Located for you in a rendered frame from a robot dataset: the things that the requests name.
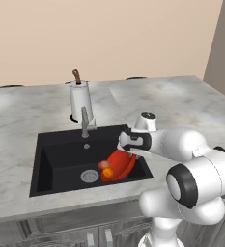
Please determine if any grey sink drain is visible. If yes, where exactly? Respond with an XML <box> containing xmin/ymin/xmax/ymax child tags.
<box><xmin>80</xmin><ymin>169</ymin><xmax>100</xmax><ymax>183</ymax></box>

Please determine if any brown-tipped paper towel holder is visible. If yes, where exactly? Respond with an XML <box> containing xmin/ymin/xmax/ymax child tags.
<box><xmin>69</xmin><ymin>69</ymin><xmax>96</xmax><ymax>124</ymax></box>

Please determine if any orange tangerine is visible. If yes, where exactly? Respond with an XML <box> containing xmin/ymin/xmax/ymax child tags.
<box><xmin>102</xmin><ymin>168</ymin><xmax>114</xmax><ymax>179</ymax></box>

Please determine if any red bowl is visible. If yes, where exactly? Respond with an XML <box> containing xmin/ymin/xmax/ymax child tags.
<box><xmin>100</xmin><ymin>149</ymin><xmax>137</xmax><ymax>183</ymax></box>

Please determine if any pink peach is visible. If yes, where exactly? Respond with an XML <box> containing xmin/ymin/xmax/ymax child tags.
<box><xmin>98</xmin><ymin>160</ymin><xmax>110</xmax><ymax>171</ymax></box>

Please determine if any grey metal tap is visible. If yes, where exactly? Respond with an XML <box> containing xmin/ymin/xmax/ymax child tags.
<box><xmin>80</xmin><ymin>106</ymin><xmax>98</xmax><ymax>139</ymax></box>

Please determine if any grey drawer front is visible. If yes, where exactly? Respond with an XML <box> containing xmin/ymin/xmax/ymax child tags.
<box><xmin>34</xmin><ymin>206</ymin><xmax>145</xmax><ymax>233</ymax></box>

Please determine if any white paper towel roll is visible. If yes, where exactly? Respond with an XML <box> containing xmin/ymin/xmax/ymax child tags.
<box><xmin>69</xmin><ymin>80</ymin><xmax>95</xmax><ymax>124</ymax></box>

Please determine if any silver cupboard handle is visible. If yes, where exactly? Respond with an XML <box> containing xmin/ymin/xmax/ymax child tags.
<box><xmin>86</xmin><ymin>232</ymin><xmax>96</xmax><ymax>247</ymax></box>
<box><xmin>104</xmin><ymin>228</ymin><xmax>114</xmax><ymax>247</ymax></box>

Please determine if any grey cupboard door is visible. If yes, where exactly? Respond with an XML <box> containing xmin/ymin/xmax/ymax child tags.
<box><xmin>0</xmin><ymin>219</ymin><xmax>32</xmax><ymax>247</ymax></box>
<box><xmin>176</xmin><ymin>197</ymin><xmax>225</xmax><ymax>247</ymax></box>
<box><xmin>98</xmin><ymin>219</ymin><xmax>155</xmax><ymax>247</ymax></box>
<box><xmin>28</xmin><ymin>225</ymin><xmax>100</xmax><ymax>247</ymax></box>

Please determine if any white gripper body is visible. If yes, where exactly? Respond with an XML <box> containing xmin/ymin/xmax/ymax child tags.
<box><xmin>116</xmin><ymin>146</ymin><xmax>153</xmax><ymax>159</ymax></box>

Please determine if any black sink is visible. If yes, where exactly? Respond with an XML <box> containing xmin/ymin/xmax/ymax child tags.
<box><xmin>29</xmin><ymin>123</ymin><xmax>155</xmax><ymax>198</ymax></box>

